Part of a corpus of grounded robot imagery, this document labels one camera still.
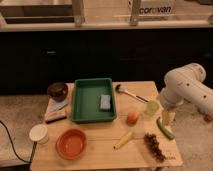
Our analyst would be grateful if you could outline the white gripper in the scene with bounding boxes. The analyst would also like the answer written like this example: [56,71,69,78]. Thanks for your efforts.
[161,102,176,125]

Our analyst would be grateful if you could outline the yellow banana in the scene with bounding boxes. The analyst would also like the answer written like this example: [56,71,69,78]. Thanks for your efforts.
[113,132,134,150]

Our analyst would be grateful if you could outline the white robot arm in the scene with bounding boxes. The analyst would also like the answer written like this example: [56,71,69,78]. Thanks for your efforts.
[159,63,213,117]

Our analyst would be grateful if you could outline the red bowl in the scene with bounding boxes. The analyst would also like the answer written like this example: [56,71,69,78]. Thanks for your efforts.
[55,128,87,160]

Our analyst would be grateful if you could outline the dark brown bowl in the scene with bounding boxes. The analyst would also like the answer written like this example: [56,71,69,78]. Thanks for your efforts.
[47,82,68,102]

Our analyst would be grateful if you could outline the green cucumber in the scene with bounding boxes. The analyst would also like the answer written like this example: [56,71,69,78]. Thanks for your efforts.
[156,117,175,140]

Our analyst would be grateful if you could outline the green plastic cup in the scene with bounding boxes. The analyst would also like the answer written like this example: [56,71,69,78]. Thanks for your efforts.
[145,101,159,116]

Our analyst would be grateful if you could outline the brown grape bunch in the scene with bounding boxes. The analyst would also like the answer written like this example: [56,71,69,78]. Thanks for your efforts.
[144,133,166,162]

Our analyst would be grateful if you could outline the orange peach fruit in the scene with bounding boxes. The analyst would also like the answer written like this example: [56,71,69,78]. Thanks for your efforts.
[126,112,139,125]

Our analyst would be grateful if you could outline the dish brush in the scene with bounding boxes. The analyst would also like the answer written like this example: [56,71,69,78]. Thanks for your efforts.
[115,84,148,103]

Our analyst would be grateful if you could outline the blue grey sponge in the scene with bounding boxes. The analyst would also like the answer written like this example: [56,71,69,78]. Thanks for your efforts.
[100,95,111,110]

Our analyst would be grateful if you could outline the green plastic tray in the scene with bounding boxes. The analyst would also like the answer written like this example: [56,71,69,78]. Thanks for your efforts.
[71,78,117,124]

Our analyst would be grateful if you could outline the wooden block eraser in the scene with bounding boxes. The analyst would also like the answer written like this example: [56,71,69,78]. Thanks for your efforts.
[44,111,67,124]

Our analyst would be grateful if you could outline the caravan cardboard box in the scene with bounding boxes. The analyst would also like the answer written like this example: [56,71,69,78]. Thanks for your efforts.
[139,0,175,15]

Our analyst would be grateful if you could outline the white cloth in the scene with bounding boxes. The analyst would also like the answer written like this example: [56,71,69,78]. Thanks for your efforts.
[50,99,68,112]

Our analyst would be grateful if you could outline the white paper cup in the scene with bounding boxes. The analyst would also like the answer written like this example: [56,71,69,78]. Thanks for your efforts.
[29,124,49,144]

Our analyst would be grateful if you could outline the black cable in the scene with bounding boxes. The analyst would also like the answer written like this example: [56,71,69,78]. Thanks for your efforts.
[0,119,37,164]

